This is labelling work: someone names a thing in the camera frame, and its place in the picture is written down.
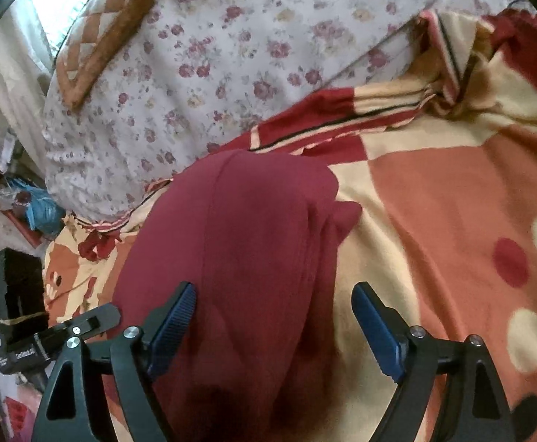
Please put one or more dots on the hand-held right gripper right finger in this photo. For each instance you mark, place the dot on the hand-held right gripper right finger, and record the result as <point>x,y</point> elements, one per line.
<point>381,334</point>

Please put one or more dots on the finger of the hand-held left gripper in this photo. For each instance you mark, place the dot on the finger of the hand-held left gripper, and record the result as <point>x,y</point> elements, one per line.
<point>96,320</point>

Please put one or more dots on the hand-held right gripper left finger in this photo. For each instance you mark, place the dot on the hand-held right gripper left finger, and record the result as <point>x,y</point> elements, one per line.
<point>172,327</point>

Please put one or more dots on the maroon small garment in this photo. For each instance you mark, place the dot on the maroon small garment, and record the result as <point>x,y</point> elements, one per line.
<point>250,239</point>

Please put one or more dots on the blue plastic bag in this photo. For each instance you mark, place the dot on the blue plastic bag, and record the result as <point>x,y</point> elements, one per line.
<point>43,212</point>

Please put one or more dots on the red cream checkered printed blanket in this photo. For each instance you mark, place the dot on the red cream checkered printed blanket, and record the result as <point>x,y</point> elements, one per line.
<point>434,170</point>

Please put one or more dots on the white curtain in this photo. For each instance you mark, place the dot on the white curtain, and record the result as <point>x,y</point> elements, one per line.
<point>6,83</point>

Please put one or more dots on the brown patterned pillow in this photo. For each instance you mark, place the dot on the brown patterned pillow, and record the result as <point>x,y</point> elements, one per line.
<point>112,32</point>

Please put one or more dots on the white floral quilt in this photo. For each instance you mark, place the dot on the white floral quilt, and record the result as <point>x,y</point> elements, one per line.
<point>250,55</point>

